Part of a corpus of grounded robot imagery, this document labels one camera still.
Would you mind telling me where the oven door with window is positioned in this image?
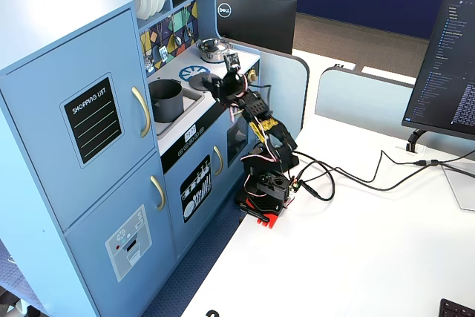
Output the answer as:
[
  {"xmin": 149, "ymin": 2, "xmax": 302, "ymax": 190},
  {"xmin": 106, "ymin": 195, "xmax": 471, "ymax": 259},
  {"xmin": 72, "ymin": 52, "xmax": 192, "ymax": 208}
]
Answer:
[{"xmin": 224, "ymin": 107, "xmax": 261, "ymax": 169}]

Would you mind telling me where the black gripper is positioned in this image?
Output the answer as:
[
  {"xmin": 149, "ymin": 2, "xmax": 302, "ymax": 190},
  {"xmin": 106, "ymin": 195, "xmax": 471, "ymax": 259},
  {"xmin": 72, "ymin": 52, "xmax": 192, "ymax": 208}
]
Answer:
[{"xmin": 203, "ymin": 71, "xmax": 249, "ymax": 107}]

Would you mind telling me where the gray pot lid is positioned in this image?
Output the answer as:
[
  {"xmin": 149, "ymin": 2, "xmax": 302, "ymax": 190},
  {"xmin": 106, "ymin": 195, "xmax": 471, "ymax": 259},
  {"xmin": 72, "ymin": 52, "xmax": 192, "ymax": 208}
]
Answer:
[{"xmin": 188, "ymin": 73, "xmax": 223, "ymax": 91}]

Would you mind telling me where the gray monitor base plate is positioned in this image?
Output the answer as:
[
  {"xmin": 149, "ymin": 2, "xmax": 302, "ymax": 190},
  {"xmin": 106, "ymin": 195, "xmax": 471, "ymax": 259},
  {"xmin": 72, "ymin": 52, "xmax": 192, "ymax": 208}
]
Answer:
[{"xmin": 441, "ymin": 160, "xmax": 475, "ymax": 212}]

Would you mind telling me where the steel skimmer spoon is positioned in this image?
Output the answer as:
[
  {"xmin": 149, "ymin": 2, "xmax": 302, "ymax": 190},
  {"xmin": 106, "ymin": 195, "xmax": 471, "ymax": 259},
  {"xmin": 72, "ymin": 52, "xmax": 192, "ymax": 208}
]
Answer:
[{"xmin": 144, "ymin": 30, "xmax": 155, "ymax": 73}]

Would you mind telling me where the black Dell monitor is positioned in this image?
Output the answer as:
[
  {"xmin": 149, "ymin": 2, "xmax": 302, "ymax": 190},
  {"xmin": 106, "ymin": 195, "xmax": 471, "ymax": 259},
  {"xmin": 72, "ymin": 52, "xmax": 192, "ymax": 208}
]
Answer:
[{"xmin": 214, "ymin": 0, "xmax": 298, "ymax": 56}]

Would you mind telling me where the gray sink basin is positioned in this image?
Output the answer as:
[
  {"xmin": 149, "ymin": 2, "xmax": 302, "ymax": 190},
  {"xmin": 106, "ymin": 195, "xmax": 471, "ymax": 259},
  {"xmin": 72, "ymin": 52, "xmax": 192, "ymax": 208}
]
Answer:
[{"xmin": 148, "ymin": 85, "xmax": 206, "ymax": 138}]

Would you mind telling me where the gray desk divider panel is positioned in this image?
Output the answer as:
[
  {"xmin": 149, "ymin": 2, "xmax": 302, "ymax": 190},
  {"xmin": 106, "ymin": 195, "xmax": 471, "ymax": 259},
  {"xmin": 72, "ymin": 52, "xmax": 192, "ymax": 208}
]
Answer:
[
  {"xmin": 314, "ymin": 66, "xmax": 416, "ymax": 136},
  {"xmin": 237, "ymin": 42, "xmax": 310, "ymax": 140}
]

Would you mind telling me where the steel saucepan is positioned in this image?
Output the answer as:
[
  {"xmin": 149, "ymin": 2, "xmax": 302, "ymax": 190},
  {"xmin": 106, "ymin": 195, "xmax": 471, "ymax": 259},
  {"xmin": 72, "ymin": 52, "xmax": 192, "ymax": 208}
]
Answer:
[{"xmin": 195, "ymin": 44, "xmax": 234, "ymax": 64}]

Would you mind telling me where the gray toy pot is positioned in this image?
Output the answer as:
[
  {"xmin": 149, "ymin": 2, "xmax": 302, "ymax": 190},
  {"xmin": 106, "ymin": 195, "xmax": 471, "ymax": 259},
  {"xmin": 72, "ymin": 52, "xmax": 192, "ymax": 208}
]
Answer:
[{"xmin": 148, "ymin": 78, "xmax": 185, "ymax": 124}]

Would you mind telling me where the glass saucepan lid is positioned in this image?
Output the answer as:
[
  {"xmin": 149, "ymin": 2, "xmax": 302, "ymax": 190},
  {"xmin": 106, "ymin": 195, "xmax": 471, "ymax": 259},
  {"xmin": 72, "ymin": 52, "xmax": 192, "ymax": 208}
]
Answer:
[{"xmin": 196, "ymin": 37, "xmax": 230, "ymax": 53}]

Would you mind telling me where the dishwasher door with print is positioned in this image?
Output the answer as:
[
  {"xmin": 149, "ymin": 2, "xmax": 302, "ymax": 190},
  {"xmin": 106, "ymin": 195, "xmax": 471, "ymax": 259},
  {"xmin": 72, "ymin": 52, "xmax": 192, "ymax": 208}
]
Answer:
[{"xmin": 163, "ymin": 114, "xmax": 229, "ymax": 258}]

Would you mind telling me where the freezer door with dispenser print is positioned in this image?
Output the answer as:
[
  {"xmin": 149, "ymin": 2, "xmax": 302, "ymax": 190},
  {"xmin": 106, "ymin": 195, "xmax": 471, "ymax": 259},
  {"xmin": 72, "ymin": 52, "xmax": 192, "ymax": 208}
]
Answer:
[{"xmin": 63, "ymin": 151, "xmax": 178, "ymax": 317}]

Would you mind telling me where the gold dishwasher handle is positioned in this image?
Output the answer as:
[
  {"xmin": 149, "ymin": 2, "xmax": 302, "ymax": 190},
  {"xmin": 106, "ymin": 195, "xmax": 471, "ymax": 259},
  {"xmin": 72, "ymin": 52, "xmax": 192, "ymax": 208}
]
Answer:
[{"xmin": 212, "ymin": 145, "xmax": 224, "ymax": 177}]

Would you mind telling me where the black cable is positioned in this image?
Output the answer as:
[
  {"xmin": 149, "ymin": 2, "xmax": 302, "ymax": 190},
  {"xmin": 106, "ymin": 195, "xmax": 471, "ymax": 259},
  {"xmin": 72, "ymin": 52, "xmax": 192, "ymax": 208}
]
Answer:
[
  {"xmin": 292, "ymin": 148, "xmax": 475, "ymax": 184},
  {"xmin": 296, "ymin": 159, "xmax": 475, "ymax": 202}
]

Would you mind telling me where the black keyboard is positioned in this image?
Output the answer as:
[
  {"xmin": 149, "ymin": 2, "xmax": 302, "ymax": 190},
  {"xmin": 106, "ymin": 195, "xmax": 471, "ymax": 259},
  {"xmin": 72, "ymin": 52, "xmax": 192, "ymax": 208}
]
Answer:
[{"xmin": 439, "ymin": 298, "xmax": 475, "ymax": 317}]

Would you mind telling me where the red table clamp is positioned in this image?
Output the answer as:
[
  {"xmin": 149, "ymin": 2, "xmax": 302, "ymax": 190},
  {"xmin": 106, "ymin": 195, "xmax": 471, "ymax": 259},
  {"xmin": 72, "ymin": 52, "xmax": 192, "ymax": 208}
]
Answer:
[{"xmin": 237, "ymin": 197, "xmax": 283, "ymax": 229}]

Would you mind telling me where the steel slotted spatula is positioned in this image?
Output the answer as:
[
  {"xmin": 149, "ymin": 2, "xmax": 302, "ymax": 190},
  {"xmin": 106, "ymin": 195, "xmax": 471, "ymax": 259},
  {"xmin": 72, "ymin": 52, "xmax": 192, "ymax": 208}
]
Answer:
[{"xmin": 158, "ymin": 23, "xmax": 168, "ymax": 62}]

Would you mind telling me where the fridge door with shopping list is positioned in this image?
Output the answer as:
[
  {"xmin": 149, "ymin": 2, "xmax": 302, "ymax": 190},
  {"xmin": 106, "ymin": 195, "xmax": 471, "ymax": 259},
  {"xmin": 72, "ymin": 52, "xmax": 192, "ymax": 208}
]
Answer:
[{"xmin": 0, "ymin": 7, "xmax": 157, "ymax": 232}]

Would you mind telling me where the gold freezer door handle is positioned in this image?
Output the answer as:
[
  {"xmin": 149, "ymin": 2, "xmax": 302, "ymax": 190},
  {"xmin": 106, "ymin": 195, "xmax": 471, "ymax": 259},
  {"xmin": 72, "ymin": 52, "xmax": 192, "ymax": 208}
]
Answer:
[{"xmin": 149, "ymin": 174, "xmax": 167, "ymax": 212}]

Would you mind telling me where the monitor showing code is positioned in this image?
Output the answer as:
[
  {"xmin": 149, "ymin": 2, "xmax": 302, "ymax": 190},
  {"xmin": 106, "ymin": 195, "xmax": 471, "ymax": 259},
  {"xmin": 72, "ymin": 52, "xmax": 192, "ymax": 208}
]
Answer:
[{"xmin": 402, "ymin": 0, "xmax": 475, "ymax": 143}]

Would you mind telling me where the small gripper camera board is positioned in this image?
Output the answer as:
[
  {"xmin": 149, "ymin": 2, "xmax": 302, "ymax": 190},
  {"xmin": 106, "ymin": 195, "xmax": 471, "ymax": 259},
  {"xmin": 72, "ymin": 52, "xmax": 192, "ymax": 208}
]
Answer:
[{"xmin": 223, "ymin": 52, "xmax": 240, "ymax": 71}]

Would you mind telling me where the gold fridge door handle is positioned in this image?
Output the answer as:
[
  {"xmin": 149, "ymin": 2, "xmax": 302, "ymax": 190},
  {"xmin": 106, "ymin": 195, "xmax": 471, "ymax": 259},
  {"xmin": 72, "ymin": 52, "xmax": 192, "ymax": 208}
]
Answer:
[{"xmin": 131, "ymin": 85, "xmax": 152, "ymax": 139}]

